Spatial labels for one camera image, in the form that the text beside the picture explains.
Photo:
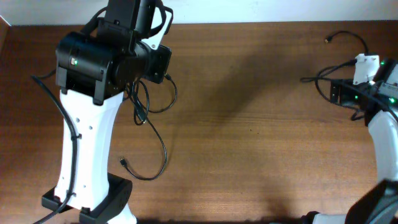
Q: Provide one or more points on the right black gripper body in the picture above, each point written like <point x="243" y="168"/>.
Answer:
<point x="337" y="92"/>

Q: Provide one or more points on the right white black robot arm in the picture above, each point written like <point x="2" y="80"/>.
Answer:
<point x="379" y="205"/>

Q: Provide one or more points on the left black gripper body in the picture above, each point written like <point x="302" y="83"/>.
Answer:
<point x="160" y="64"/>

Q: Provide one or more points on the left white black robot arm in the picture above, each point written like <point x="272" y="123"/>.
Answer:
<point x="98" y="68"/>

